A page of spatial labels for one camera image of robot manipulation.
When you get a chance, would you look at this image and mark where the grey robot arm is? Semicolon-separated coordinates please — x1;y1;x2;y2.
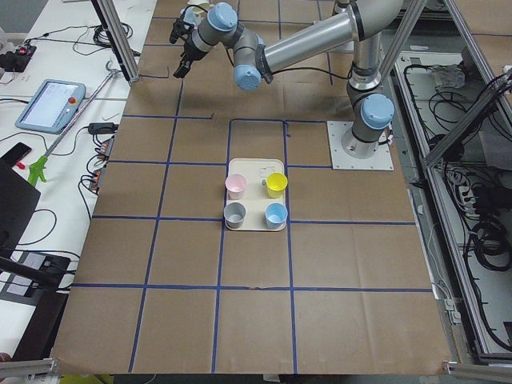
169;1;402;144

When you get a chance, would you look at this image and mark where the yellow plastic cup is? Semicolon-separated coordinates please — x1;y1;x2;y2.
266;172;288;198

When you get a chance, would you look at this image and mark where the aluminium frame post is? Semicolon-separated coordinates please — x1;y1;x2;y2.
91;0;140;84

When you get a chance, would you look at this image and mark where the light blue plastic cup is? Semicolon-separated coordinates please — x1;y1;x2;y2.
182;8;201;26

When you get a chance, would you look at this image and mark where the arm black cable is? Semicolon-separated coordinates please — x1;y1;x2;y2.
223;43;353;81

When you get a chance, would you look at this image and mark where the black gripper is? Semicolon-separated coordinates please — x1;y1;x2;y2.
170;18;206;78

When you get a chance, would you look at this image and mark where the black smartphone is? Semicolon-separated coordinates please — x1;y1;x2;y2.
1;142;32;166

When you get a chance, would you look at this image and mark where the cream plastic tray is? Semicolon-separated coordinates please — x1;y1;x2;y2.
225;158;286;231

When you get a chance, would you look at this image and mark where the black power adapter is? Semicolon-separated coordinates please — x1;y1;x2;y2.
87;122;118;135

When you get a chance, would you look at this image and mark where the green handled reacher grabber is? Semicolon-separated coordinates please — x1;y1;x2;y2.
27;60;120;186

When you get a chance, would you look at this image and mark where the grey plastic cup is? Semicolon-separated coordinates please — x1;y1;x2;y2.
223;202;246;230

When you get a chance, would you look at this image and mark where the black monitor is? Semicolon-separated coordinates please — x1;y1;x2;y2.
0;161;40;258

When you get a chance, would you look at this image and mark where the teach pendant tablet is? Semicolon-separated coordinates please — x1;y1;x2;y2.
14;79;86;134

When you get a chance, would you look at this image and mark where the pink plastic cup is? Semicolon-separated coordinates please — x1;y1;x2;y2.
225;174;247;200

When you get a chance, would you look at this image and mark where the pale green plastic cup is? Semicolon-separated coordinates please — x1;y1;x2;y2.
187;0;211;9

